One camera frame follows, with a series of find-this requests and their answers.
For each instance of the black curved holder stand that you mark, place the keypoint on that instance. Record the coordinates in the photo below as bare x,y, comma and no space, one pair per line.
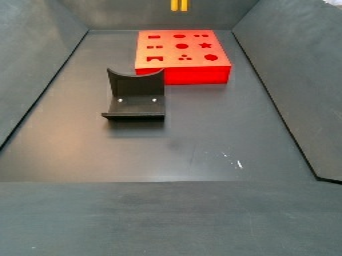
137,96

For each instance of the yellow square-circle peg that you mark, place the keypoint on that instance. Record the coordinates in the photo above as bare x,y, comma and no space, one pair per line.
179,5

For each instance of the red shape-sorter block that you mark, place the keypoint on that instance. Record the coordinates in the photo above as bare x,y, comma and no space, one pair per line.
188,54

